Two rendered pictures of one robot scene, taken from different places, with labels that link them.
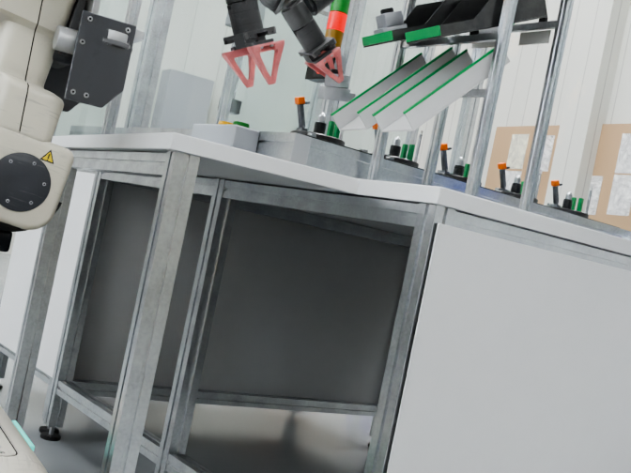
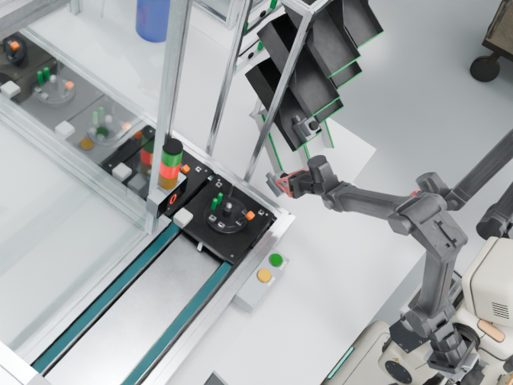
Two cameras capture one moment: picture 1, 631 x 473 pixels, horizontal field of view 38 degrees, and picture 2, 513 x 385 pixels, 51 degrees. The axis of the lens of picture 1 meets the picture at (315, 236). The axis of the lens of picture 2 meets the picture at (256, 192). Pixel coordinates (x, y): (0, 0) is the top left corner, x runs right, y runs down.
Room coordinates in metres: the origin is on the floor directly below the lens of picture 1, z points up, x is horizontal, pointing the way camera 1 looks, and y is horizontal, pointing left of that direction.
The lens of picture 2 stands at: (2.83, 0.80, 2.44)
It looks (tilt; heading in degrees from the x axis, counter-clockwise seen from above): 54 degrees down; 232
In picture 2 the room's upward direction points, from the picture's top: 23 degrees clockwise
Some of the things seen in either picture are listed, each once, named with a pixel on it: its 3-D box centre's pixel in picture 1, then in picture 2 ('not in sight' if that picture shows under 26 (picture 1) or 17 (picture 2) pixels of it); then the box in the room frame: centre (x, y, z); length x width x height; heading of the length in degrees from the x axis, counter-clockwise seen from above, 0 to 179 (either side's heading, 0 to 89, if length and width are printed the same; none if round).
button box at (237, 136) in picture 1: (223, 139); (261, 279); (2.25, 0.27, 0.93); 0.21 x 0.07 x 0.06; 36
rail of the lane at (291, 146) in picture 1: (206, 148); (208, 315); (2.44, 0.33, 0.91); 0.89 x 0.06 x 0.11; 36
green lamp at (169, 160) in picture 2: (340, 5); (172, 153); (2.53, 0.06, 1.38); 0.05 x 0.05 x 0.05
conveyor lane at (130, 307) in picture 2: not in sight; (157, 286); (2.56, 0.20, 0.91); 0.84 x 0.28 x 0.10; 36
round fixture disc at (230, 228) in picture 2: (316, 140); (225, 215); (2.31, 0.04, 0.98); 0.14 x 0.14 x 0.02
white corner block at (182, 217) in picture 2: not in sight; (182, 218); (2.44, 0.02, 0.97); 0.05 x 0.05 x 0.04; 36
